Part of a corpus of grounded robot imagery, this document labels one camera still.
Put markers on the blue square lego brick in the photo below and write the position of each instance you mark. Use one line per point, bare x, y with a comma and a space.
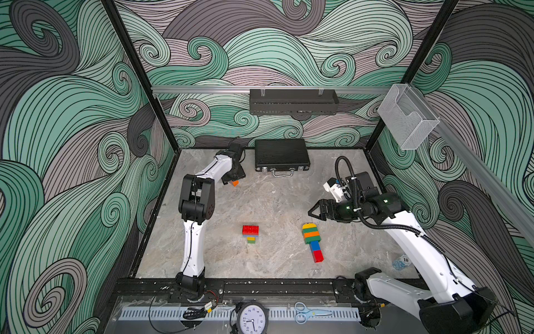
314, 246

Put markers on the white analog clock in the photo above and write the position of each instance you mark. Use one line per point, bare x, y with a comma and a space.
251, 318

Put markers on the green long lego brick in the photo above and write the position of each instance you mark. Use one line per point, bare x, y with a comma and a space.
310, 231
309, 240

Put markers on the red square lego brick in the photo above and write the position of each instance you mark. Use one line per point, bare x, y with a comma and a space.
317, 256

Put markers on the black wall shelf tray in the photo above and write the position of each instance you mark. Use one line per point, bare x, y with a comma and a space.
293, 102

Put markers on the clear plastic wall holder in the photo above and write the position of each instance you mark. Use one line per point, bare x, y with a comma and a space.
408, 116

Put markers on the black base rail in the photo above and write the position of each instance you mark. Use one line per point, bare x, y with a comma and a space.
338, 290

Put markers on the red long lego brick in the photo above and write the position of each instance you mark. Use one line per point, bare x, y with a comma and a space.
250, 230

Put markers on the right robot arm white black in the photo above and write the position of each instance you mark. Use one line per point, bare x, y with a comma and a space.
447, 300

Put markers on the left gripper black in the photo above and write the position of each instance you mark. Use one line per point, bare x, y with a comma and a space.
240, 175

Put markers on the black hard case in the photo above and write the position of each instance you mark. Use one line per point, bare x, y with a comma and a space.
281, 155

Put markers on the yellow half-round lego brick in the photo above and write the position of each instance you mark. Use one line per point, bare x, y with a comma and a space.
309, 227

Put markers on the orange lego brick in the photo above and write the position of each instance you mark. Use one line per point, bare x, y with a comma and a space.
311, 234

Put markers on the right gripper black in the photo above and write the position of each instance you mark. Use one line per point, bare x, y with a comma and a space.
331, 204

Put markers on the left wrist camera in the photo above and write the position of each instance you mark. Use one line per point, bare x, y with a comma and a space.
235, 151

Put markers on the light blue scissors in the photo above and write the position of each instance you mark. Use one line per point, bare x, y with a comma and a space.
303, 313

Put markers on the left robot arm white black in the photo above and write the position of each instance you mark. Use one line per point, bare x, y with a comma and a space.
196, 205

